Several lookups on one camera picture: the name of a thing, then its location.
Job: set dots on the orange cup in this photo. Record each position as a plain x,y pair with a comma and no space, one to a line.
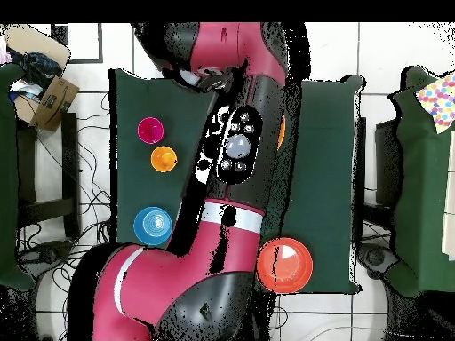
163,159

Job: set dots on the large orange bowl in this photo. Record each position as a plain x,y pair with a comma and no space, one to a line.
281,131

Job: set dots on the polka dot paper sheet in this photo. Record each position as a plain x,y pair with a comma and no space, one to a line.
440,103

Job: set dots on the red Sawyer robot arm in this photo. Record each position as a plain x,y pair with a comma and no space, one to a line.
160,284

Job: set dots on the black computer tower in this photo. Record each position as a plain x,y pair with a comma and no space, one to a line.
385,163

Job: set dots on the small blue bowl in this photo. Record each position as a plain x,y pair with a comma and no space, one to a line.
153,226

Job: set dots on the pink cup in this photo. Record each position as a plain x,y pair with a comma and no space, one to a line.
150,130

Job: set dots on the large red bowl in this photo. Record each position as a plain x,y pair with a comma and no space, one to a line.
291,266

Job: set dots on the dark green tablecloth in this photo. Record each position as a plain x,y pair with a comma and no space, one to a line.
327,160

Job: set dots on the black bench stand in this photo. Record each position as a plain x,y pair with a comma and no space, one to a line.
69,174

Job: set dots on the grey black floor base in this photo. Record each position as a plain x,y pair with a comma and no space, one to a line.
42,254
376,257

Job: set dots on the cardboard box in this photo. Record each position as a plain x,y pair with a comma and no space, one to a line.
55,103

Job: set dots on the green cloth covered table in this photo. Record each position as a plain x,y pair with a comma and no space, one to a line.
7,177
423,177

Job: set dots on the black plastic bag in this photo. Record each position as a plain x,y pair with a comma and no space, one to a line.
41,67

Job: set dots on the black metal frame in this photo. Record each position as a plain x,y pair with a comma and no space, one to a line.
59,33

